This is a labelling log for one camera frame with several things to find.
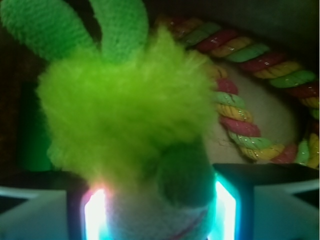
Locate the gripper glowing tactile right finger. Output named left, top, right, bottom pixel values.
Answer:
left=208, top=163, right=320, bottom=240

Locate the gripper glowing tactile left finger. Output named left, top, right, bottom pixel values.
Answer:
left=0, top=172, right=110, bottom=240

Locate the green plush animal toy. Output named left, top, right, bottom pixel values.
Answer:
left=0, top=0, right=214, bottom=240

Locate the brown paper bag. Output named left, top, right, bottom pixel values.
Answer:
left=16, top=0, right=320, bottom=172

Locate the multicolour rope ring toy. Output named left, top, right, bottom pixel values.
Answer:
left=155, top=15, right=320, bottom=169

